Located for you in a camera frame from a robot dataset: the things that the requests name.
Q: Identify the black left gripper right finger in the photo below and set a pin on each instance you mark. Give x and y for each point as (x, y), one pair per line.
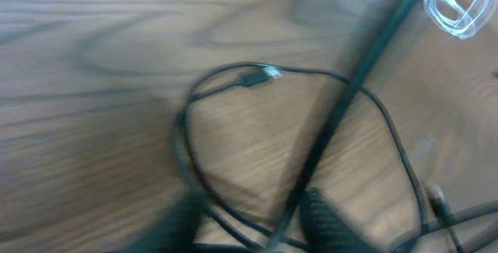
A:
(325, 230)

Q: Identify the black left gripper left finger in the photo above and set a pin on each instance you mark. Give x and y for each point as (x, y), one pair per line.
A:
(175, 231)

